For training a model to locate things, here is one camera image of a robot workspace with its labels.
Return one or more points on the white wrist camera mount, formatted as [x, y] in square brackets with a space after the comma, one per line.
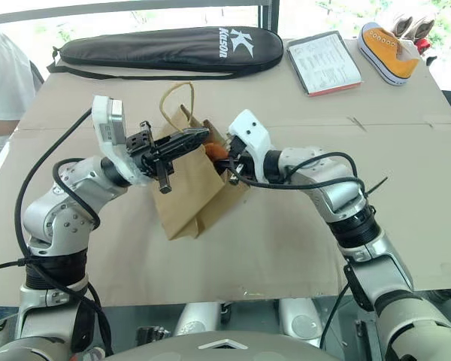
[105, 124]
[253, 131]

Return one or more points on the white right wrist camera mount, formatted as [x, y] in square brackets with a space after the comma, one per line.
[253, 131]

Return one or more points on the orange plush toy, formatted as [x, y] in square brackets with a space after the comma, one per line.
[216, 150]

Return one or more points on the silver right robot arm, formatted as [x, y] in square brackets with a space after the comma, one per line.
[391, 263]

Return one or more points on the brown cardboard sheet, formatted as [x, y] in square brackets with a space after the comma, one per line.
[248, 101]
[267, 240]

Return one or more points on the red object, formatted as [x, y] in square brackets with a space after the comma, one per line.
[422, 46]

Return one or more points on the brown paper bag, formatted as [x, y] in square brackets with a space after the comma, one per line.
[184, 192]

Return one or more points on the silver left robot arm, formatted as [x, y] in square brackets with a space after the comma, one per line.
[45, 218]

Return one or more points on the printed booklet with red edge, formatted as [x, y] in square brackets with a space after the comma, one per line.
[325, 64]

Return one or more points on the black zip tie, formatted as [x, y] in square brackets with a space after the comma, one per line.
[376, 187]

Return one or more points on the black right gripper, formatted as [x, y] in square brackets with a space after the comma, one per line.
[246, 169]

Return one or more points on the person's bare forearm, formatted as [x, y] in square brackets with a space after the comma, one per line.
[0, 128]

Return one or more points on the silver robot leg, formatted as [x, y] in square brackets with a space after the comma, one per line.
[300, 319]
[195, 317]

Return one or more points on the black Kason racket bag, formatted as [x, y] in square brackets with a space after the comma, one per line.
[154, 49]

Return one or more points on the dark window frame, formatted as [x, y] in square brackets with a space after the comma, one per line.
[269, 15]

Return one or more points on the silver robot torso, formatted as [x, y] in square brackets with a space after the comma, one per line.
[225, 347]

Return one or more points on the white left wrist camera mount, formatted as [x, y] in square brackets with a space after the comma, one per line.
[105, 124]

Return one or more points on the person in white shirt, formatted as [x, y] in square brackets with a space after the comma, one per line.
[3, 75]

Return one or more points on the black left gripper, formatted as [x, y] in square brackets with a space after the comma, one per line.
[138, 144]

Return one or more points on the yellow canvas sneaker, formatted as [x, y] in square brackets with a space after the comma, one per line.
[394, 56]

